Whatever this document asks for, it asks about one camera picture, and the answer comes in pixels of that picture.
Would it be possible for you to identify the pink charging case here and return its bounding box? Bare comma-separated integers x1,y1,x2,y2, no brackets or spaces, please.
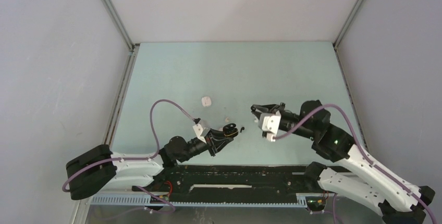
201,96,212,107

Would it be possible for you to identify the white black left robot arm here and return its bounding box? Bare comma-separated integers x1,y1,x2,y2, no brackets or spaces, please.
62,123,239,201

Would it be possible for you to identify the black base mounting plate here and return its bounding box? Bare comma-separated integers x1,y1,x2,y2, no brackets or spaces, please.
144,165,332,203

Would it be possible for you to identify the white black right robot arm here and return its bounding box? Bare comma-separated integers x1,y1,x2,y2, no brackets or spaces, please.
251,100,437,223

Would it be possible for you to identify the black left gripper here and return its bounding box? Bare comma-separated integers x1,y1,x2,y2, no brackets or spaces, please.
177,128,233,163

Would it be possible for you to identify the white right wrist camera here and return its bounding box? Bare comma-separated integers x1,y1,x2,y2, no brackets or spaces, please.
259,111,281,142

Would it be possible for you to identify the grey slotted cable duct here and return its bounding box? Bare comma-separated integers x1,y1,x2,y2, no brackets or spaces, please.
90,194,307,208

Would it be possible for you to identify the black gold-trimmed charging case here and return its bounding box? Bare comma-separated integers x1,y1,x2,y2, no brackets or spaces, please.
223,123,239,138

